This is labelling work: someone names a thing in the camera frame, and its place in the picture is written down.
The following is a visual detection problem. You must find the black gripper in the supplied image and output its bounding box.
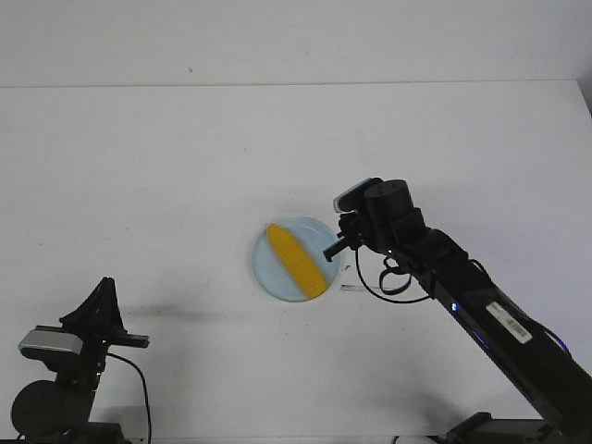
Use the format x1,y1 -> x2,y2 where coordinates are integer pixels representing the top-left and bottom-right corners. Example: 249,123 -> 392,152
323,211 -> 370,261
31,277 -> 150,384

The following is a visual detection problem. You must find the yellow corn cob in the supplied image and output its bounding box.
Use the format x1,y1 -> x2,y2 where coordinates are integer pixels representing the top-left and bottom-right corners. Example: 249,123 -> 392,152
265,224 -> 328,299

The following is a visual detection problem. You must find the light blue round plate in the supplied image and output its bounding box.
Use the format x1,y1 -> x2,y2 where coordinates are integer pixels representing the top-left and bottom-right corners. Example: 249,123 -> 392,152
250,216 -> 340,302

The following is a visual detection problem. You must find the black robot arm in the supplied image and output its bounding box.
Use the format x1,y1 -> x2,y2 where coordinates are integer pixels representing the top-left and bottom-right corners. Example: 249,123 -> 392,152
10,277 -> 150,443
324,178 -> 591,443

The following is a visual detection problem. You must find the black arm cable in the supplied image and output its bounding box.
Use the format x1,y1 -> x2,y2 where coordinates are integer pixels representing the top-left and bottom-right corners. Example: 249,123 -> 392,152
106,351 -> 153,443
353,247 -> 436,305

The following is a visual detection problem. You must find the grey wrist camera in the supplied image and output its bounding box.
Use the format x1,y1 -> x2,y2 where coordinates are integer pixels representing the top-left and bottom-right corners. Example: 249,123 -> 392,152
333,178 -> 383,214
18,329 -> 83,355

